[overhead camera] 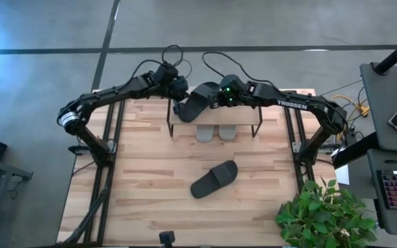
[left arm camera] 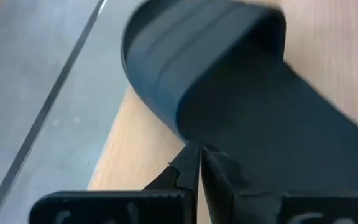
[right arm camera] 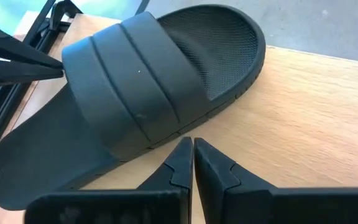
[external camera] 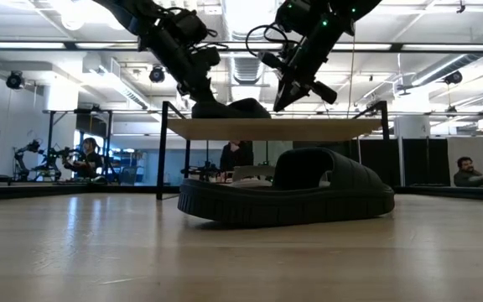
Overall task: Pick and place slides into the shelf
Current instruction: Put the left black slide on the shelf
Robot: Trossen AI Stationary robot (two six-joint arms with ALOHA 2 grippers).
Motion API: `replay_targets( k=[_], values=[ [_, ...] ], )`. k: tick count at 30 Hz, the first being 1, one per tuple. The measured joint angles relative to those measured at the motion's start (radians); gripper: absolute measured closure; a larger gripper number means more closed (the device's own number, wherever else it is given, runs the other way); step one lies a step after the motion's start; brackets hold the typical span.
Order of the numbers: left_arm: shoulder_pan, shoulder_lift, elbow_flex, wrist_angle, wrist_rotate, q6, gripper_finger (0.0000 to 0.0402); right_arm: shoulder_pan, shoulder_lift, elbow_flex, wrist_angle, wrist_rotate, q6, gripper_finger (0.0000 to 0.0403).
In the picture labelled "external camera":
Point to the black metal rack stand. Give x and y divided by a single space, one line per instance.
80 121

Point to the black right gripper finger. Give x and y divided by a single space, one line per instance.
284 95
298 93

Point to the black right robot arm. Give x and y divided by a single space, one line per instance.
342 6

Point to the black ceiling spotlight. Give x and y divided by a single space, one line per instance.
453 77
157 74
14 80

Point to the wooden shelf with black frame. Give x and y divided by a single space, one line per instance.
266 129

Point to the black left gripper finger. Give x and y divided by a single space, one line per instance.
199 108
220 105

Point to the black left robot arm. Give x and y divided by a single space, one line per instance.
124 12

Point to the person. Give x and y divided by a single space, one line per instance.
468 174
86 159
235 155

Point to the black rubber slide sandal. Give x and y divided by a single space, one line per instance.
241 110
287 205

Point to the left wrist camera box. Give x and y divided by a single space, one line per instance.
191 27

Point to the background robot arms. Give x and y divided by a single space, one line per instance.
40 161

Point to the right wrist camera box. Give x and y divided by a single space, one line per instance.
273 60

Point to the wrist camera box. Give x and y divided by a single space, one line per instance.
273 60
191 27

